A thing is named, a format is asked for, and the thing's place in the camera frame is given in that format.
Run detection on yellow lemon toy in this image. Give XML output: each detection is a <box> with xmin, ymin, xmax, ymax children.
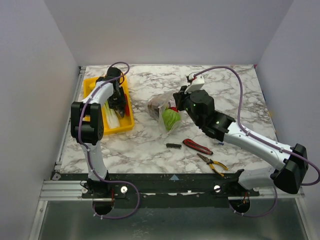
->
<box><xmin>88</xmin><ymin>82</ymin><xmax>96</xmax><ymax>91</ymax></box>

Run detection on green cabbage toy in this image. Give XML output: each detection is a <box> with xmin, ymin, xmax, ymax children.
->
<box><xmin>162</xmin><ymin>108</ymin><xmax>181</xmax><ymax>131</ymax></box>

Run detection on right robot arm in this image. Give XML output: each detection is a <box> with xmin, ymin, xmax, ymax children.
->
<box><xmin>173</xmin><ymin>86</ymin><xmax>309</xmax><ymax>196</ymax></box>

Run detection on yellow plastic tray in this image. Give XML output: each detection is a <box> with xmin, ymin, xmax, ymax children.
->
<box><xmin>83</xmin><ymin>76</ymin><xmax>135</xmax><ymax>136</ymax></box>

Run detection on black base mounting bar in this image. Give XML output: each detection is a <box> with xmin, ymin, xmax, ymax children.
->
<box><xmin>50</xmin><ymin>172</ymin><xmax>259</xmax><ymax>210</ymax></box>

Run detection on yellow handled pliers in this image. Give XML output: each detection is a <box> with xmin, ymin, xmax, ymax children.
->
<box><xmin>197</xmin><ymin>153</ymin><xmax>229</xmax><ymax>178</ymax></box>

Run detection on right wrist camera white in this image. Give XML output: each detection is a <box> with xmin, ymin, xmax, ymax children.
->
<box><xmin>184</xmin><ymin>73</ymin><xmax>205</xmax><ymax>94</ymax></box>

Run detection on clear zip top bag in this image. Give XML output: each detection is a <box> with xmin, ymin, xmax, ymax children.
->
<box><xmin>147</xmin><ymin>90</ymin><xmax>185</xmax><ymax>135</ymax></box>

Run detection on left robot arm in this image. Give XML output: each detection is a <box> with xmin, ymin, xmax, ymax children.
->
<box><xmin>70</xmin><ymin>66</ymin><xmax>127</xmax><ymax>198</ymax></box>

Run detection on white celery toy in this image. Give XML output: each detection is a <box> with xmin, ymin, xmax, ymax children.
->
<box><xmin>104</xmin><ymin>101</ymin><xmax>120</xmax><ymax>129</ymax></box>

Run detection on purple eggplant toy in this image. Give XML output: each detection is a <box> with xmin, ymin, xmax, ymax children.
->
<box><xmin>147</xmin><ymin>104</ymin><xmax>160</xmax><ymax>120</ymax></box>

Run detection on red black utility knife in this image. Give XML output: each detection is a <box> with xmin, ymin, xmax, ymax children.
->
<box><xmin>182</xmin><ymin>138</ymin><xmax>214</xmax><ymax>156</ymax></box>

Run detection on grey fish toy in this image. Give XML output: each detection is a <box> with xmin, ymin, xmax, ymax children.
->
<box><xmin>114</xmin><ymin>100</ymin><xmax>127</xmax><ymax>118</ymax></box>

